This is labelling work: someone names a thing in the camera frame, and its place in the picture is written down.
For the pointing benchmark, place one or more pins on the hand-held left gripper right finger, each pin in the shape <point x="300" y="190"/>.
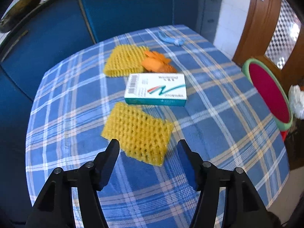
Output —
<point x="188" y="168"/>

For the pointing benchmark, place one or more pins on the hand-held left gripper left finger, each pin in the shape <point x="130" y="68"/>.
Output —
<point x="108" y="168"/>

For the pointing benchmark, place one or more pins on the yellow foam net sleeve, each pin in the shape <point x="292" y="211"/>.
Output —
<point x="123" y="60"/>
<point x="137" y="133"/>

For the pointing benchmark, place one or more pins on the blue plaid tablecloth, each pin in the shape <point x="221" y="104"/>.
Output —
<point x="213" y="104"/>

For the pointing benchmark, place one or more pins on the white medicine box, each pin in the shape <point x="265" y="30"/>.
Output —
<point x="154" y="89"/>

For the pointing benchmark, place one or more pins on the red stool with green rim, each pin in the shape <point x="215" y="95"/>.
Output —
<point x="268" y="92"/>

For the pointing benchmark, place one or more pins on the white plastic bag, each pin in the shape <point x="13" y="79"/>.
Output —
<point x="296" y="102"/>

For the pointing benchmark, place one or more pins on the wooden door with glass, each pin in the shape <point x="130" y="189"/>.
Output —
<point x="256" y="33"/>

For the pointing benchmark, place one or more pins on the blue lower cabinets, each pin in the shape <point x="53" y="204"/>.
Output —
<point x="130" y="9"/>

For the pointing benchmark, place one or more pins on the black wok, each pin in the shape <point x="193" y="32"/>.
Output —
<point x="19" y="9"/>

